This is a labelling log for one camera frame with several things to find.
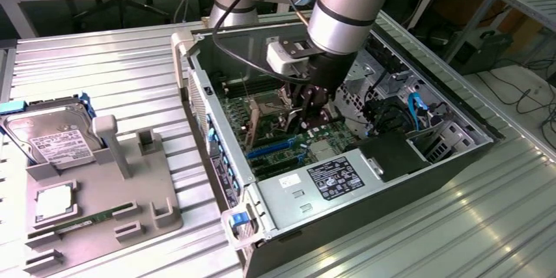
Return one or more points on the black open PC case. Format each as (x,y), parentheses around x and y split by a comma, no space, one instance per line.
(347,242)

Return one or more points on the green motherboard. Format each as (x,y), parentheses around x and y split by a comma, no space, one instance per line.
(323,134)

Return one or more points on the grey power supply unit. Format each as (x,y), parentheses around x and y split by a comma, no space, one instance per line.
(295,200)

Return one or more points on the green RAM stick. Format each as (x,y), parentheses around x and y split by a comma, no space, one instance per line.
(100,216)

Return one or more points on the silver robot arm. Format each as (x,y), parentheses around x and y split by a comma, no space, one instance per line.
(347,8)

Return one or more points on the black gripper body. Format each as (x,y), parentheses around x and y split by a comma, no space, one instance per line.
(332,69)

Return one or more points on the CPU socket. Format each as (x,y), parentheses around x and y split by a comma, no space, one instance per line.
(269,101)

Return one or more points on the silver hard disk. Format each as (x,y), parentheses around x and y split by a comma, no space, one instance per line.
(52,141)

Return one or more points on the black chair base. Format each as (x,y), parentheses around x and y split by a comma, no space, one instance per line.
(121,9)

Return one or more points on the blue expansion slot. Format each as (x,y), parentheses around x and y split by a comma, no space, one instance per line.
(269,149)

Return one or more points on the silver CPU chip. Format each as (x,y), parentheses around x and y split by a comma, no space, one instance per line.
(56,203)

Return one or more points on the black box device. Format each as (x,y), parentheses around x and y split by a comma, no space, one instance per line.
(481,53)

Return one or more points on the black expansion slot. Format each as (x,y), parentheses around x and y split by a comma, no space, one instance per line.
(277,166)

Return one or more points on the black plastic air shroud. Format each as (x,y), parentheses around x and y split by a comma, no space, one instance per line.
(391,157)

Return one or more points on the grey metal shelf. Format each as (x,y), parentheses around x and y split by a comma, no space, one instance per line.
(529,1)

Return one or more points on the blue case latch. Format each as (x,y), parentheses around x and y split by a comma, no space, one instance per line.
(240,219)

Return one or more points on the silver disk bay cage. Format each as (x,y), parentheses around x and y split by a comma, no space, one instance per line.
(447,143)

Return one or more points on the silver chipset heatsink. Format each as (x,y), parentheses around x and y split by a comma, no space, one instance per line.
(327,152)

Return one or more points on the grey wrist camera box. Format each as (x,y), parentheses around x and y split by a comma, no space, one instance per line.
(284,58)

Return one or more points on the grey parts rack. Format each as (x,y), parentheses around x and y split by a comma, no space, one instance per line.
(108,200)

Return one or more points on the RAM slot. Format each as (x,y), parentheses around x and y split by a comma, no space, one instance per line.
(249,86)

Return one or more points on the blue disk carrier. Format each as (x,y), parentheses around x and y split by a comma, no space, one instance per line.
(9,108)

